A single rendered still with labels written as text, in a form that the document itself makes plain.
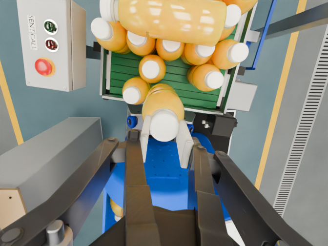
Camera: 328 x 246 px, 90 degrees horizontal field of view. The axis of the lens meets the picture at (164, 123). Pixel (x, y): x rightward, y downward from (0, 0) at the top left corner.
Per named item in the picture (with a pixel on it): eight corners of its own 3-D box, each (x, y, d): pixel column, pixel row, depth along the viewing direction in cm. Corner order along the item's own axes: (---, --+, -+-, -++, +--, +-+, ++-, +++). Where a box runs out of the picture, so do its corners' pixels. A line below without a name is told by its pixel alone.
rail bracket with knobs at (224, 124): (198, 124, 64) (205, 134, 55) (202, 106, 62) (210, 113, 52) (223, 127, 65) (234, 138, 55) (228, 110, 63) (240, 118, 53)
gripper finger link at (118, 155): (136, 166, 14) (101, 162, 14) (141, 141, 19) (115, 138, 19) (138, 151, 14) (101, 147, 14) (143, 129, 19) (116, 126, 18)
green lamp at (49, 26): (46, 31, 36) (42, 30, 34) (45, 20, 35) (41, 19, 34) (56, 33, 36) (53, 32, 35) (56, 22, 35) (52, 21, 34)
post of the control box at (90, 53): (128, 62, 141) (61, 54, 46) (129, 57, 139) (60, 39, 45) (133, 63, 141) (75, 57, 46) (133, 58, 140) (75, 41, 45)
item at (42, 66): (38, 73, 38) (34, 74, 37) (36, 57, 37) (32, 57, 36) (54, 76, 39) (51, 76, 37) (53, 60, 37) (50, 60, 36)
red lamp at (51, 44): (47, 49, 37) (44, 49, 36) (47, 38, 36) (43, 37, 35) (57, 51, 37) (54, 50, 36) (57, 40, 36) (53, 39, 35)
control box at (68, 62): (51, 81, 49) (24, 85, 39) (47, 3, 42) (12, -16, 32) (86, 87, 49) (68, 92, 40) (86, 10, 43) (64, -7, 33)
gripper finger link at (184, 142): (186, 141, 15) (194, 142, 15) (179, 119, 22) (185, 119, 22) (180, 168, 16) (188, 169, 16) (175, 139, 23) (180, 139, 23)
